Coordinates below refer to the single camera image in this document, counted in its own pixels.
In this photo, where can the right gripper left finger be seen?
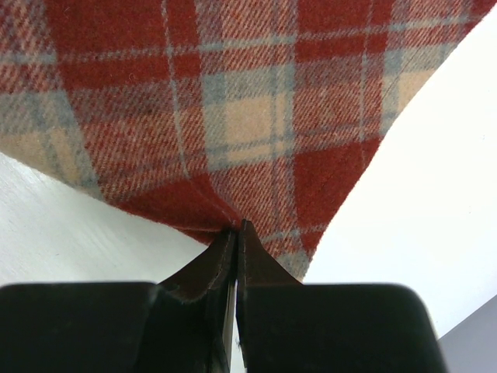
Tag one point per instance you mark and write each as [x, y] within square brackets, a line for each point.
[183, 324]

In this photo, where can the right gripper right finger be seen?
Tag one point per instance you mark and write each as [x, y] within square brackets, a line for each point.
[287, 326]

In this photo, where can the red plaid skirt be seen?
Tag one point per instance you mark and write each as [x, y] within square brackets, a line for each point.
[201, 114]

